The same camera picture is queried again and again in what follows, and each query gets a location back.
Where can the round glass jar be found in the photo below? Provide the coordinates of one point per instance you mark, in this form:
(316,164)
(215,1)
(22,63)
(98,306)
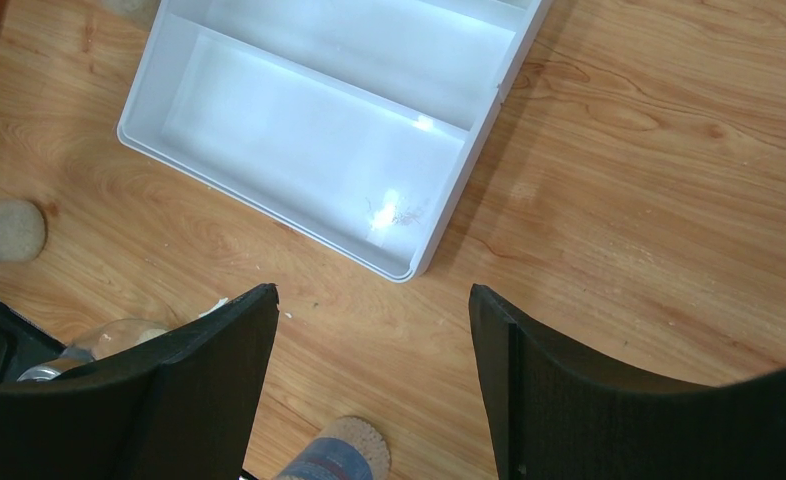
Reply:
(97,344)

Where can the white divided tray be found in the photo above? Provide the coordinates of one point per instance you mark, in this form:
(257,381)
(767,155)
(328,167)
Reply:
(356,123)

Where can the silver lid peppercorn bottle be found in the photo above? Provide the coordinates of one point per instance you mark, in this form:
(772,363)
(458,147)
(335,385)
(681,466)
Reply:
(349,448)

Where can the yellow lid spice bottle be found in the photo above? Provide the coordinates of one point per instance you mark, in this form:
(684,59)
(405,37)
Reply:
(22,231)

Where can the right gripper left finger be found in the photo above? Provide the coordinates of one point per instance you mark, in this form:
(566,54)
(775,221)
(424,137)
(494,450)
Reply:
(179,406)

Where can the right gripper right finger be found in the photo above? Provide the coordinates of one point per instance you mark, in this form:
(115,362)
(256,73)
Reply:
(558,409)

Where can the silver lid shaker jar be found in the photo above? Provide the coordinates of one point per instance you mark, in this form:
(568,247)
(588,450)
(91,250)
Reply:
(141,13)

